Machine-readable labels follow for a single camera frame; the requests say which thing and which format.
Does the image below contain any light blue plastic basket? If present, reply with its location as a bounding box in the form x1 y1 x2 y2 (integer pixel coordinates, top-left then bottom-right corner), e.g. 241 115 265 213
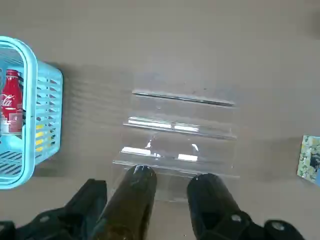
0 35 64 192

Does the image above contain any clear acrylic stepped shelf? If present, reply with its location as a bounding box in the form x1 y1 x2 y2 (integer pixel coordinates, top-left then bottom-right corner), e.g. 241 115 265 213
112 72 241 201

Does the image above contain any yellow item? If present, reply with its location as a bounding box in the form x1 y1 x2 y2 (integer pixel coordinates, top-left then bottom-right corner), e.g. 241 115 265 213
35 123 55 153

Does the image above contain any dark slope-shouldered wine bottle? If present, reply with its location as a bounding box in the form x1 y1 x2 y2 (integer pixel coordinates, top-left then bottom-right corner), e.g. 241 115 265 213
186 173 241 240

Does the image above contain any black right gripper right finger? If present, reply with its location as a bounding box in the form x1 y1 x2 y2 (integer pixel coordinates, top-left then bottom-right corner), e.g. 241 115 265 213
198 210 308 240

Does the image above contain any blue printed paper gift bag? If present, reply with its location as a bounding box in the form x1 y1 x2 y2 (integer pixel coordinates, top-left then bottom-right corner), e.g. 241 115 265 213
296 134 320 186

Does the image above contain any brown straight-shouldered wine bottle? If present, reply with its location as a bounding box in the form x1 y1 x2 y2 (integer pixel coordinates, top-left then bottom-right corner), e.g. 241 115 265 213
91 164 158 240

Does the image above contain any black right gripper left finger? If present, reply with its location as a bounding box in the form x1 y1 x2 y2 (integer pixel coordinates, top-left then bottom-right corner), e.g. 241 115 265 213
0 178 109 240

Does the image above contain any red cola bottle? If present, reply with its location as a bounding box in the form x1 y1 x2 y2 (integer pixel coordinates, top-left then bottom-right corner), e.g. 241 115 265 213
0 69 25 137

